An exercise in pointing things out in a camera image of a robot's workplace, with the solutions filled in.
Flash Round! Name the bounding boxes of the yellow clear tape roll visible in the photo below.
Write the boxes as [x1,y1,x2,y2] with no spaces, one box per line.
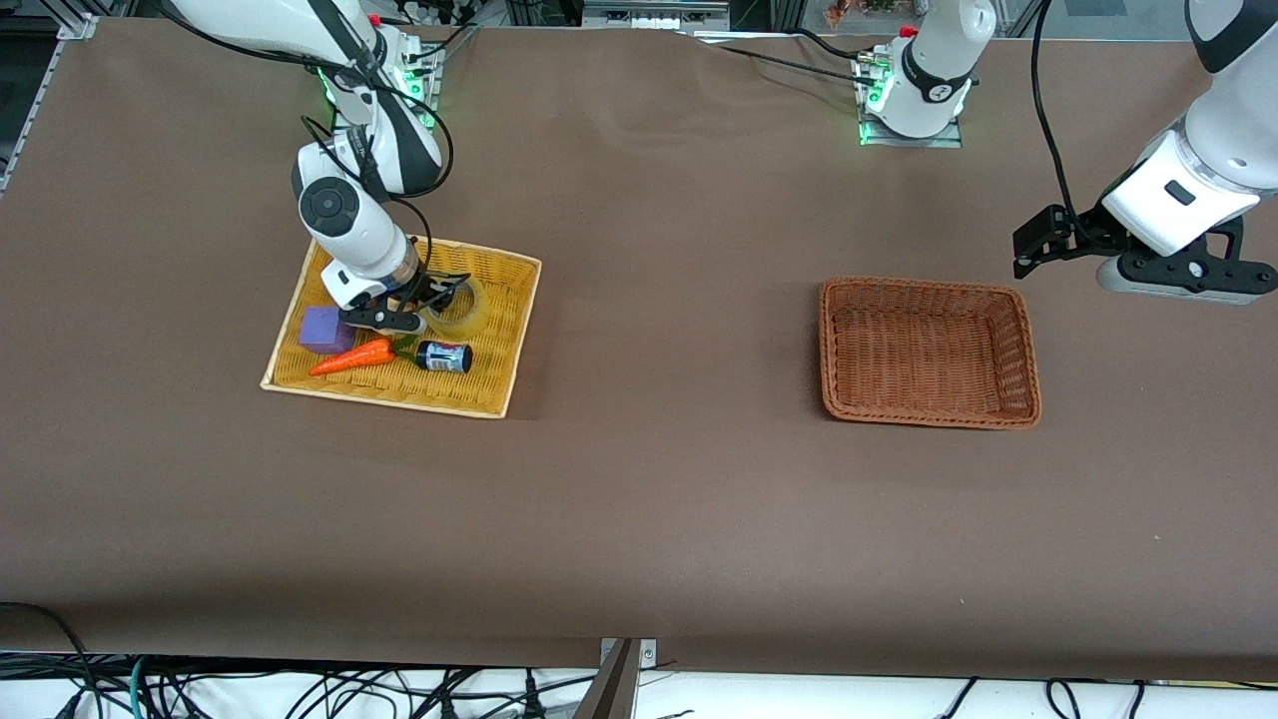
[421,271,491,339]

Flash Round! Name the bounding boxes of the small black bottle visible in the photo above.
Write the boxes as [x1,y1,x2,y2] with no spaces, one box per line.
[414,340,473,374]

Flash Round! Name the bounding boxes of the orange toy carrot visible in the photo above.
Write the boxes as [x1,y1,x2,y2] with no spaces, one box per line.
[309,333,421,377]

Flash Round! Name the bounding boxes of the yellow wicker basket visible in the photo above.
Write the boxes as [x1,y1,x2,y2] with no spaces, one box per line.
[261,226,543,419]

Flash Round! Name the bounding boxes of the purple foam cube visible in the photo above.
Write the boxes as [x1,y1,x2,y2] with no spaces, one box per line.
[299,306,358,356]

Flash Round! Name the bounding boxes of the brown wicker basket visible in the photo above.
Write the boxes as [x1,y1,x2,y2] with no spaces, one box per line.
[820,277,1042,430]

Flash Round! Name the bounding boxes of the orange background object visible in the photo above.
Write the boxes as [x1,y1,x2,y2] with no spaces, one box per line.
[826,0,906,23]

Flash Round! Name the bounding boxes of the grey metal pole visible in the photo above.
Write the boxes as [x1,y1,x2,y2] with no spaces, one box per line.
[573,639,641,719]

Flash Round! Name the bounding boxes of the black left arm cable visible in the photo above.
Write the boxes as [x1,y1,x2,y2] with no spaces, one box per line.
[1030,0,1081,223]

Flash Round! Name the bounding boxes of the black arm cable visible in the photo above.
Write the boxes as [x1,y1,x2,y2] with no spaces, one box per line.
[1030,0,1081,223]
[170,0,472,303]

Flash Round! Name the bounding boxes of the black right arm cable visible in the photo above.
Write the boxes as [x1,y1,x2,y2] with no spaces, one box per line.
[170,0,472,303]

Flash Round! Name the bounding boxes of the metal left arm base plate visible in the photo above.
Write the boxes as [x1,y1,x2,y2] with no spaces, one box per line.
[858,52,965,149]

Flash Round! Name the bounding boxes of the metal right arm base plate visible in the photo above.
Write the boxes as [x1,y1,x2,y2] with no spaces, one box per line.
[330,30,445,136]

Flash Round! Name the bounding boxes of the black cable on table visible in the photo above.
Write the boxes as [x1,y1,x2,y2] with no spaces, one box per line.
[711,43,866,85]
[784,26,868,59]

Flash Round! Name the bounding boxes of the aluminium frame profile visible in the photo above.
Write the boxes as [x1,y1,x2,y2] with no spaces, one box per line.
[582,0,731,29]

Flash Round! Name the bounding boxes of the metal table edge bracket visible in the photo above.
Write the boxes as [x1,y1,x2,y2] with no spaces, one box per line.
[599,637,659,668]

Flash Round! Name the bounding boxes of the aluminium table side rail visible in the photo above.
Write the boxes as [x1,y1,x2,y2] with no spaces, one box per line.
[0,14,99,193]

